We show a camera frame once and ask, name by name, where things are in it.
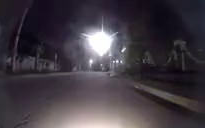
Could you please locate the street lamp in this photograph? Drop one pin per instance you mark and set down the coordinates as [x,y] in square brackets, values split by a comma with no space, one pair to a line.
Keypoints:
[100,42]

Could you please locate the dark asphalt road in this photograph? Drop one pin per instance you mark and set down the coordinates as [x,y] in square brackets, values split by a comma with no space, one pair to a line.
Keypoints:
[83,100]

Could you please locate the leaning tree trunk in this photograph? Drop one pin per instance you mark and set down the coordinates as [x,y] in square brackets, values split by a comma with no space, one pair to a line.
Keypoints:
[17,40]

